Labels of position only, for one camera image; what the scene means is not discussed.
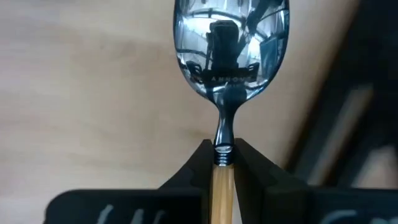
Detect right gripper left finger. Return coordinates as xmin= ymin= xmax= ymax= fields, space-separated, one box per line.
xmin=43 ymin=138 xmax=215 ymax=224

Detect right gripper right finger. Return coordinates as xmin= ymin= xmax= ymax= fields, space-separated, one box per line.
xmin=233 ymin=138 xmax=398 ymax=224

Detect spoon with orange handle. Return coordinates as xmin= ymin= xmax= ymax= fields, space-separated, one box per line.
xmin=173 ymin=0 xmax=290 ymax=224

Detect black metal table frame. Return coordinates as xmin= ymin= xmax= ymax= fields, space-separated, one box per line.
xmin=285 ymin=0 xmax=398 ymax=189

